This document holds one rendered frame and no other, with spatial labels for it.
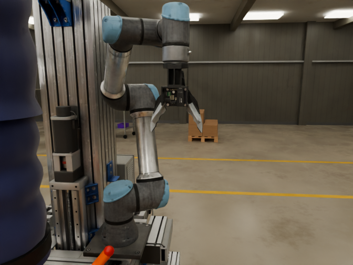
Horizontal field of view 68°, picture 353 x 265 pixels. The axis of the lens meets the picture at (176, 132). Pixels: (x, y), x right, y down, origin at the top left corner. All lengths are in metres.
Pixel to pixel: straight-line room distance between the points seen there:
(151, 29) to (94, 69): 0.45
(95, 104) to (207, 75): 9.91
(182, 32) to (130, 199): 0.65
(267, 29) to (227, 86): 2.61
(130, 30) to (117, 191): 0.58
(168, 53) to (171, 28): 0.06
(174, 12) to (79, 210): 0.90
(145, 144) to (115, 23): 0.51
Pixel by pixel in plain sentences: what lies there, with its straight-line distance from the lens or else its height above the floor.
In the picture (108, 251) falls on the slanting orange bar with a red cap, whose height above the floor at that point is 1.30.
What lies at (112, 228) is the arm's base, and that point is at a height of 1.11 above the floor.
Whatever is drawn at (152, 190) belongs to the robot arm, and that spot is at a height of 1.24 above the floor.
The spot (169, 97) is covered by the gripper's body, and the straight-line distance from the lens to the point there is 0.72.
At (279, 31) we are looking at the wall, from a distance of 11.56.
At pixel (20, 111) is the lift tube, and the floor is 1.61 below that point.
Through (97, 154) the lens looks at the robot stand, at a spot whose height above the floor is 1.35.
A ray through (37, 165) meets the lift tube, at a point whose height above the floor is 1.49.
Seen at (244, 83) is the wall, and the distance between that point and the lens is 11.11.
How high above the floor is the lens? 1.67
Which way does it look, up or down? 11 degrees down
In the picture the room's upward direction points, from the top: straight up
